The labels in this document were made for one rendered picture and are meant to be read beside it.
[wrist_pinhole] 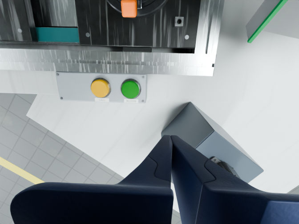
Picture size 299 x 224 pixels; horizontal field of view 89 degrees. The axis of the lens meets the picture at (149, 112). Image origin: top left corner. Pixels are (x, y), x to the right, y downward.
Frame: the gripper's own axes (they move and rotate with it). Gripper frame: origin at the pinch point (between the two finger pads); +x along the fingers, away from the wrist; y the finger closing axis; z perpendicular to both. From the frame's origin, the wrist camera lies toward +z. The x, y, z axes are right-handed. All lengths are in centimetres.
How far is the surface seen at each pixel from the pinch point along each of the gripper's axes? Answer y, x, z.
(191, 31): -5.8, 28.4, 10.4
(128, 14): 5.1, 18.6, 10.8
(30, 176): 135, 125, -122
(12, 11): 29.6, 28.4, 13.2
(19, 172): 145, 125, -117
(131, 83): 6.1, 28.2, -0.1
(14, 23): 29.7, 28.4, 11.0
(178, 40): -3.3, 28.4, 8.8
